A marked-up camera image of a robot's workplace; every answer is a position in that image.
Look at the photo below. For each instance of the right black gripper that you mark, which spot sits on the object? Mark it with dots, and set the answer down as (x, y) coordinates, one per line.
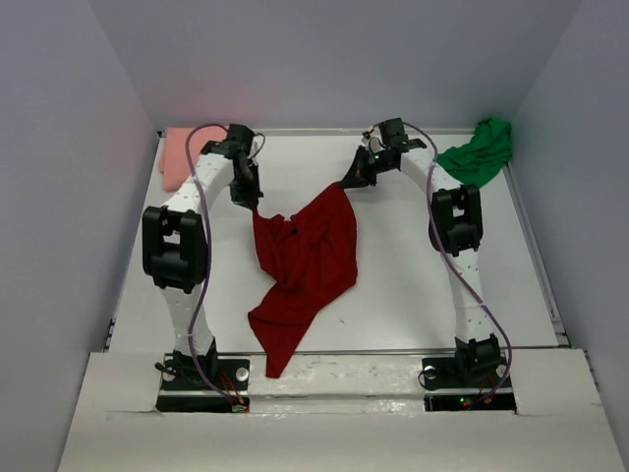
(359, 174)

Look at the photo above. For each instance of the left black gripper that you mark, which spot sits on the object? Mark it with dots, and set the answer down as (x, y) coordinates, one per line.
(251, 198)

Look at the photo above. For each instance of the red t shirt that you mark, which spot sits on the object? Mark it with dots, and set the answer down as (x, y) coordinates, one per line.
(311, 257)

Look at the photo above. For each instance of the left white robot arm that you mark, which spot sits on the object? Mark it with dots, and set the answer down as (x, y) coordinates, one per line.
(177, 253)

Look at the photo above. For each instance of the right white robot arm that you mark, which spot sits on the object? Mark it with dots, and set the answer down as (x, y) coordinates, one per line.
(456, 230)

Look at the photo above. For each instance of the folded pink t shirt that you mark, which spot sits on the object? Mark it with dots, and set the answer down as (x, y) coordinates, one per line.
(174, 164)

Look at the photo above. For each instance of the green t shirt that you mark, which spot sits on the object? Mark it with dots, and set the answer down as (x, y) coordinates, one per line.
(479, 160)

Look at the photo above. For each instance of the white front cover board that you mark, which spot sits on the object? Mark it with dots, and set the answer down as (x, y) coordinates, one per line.
(343, 413)

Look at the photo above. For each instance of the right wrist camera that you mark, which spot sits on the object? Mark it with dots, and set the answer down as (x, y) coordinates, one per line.
(392, 132)

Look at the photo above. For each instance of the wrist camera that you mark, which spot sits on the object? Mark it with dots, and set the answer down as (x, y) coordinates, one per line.
(240, 134)
(392, 132)

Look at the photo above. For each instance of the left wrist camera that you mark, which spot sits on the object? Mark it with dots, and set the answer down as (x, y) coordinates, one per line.
(240, 134)

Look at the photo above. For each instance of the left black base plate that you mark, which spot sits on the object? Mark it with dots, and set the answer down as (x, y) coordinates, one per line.
(182, 390)

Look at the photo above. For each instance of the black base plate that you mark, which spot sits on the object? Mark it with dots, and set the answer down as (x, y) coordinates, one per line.
(182, 390)
(447, 391)

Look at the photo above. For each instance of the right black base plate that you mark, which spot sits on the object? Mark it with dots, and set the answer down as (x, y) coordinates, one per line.
(447, 391)

